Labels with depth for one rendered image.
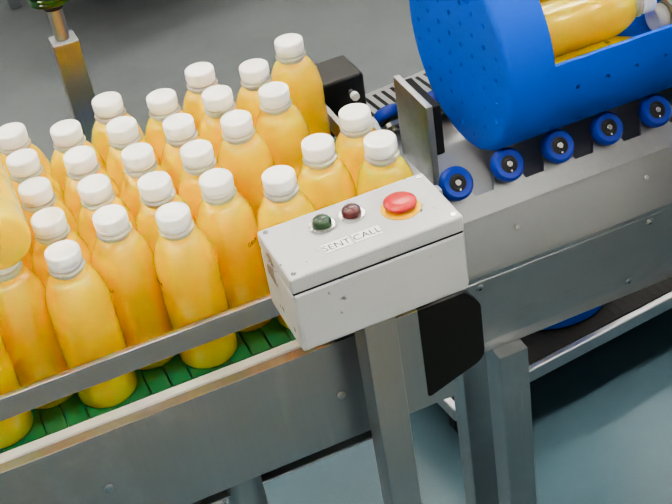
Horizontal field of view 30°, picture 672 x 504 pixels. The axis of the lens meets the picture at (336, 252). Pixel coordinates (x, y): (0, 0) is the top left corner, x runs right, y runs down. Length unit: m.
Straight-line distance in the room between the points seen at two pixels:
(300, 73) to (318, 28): 2.47
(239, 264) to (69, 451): 0.29
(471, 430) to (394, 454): 0.61
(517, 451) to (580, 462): 0.56
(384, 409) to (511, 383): 0.44
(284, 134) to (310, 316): 0.34
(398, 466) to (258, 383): 0.21
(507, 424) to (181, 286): 0.70
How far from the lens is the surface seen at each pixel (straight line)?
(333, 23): 4.18
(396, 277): 1.33
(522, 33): 1.54
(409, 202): 1.34
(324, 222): 1.33
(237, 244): 1.45
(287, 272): 1.29
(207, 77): 1.66
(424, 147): 1.66
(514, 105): 1.56
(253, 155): 1.54
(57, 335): 1.45
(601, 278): 1.87
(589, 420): 2.64
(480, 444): 2.17
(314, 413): 1.56
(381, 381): 1.46
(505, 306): 1.78
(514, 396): 1.92
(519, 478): 2.05
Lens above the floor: 1.88
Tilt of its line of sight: 37 degrees down
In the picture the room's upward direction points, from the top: 10 degrees counter-clockwise
